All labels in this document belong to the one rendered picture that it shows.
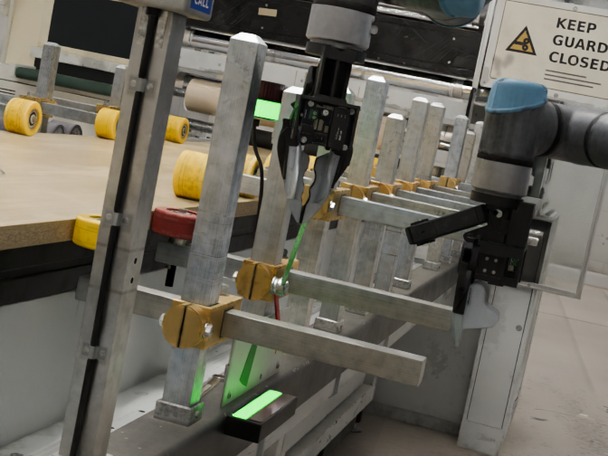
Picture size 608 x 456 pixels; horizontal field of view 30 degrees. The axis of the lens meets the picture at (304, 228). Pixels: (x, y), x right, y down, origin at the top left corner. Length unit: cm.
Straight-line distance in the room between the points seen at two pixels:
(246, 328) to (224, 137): 23
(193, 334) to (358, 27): 40
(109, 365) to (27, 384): 38
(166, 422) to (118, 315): 30
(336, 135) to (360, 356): 26
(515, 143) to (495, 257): 15
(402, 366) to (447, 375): 296
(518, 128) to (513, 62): 254
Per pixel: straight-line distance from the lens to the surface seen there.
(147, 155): 105
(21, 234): 131
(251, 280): 153
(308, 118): 131
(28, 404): 147
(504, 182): 150
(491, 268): 152
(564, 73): 402
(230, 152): 130
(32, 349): 144
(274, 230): 154
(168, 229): 161
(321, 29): 132
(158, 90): 105
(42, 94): 320
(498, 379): 412
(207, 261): 131
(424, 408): 431
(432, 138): 276
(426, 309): 155
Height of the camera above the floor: 109
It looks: 6 degrees down
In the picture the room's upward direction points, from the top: 11 degrees clockwise
